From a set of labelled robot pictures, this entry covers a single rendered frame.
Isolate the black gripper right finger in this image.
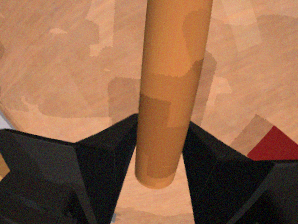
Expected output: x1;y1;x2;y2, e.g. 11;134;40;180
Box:
181;121;298;224

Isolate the orange-brown cylinder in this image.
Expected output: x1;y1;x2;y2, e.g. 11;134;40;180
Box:
134;0;213;189

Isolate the red cube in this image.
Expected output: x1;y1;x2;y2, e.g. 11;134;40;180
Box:
247;125;298;161

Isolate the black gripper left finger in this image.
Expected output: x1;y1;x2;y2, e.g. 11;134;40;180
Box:
0;113;138;224

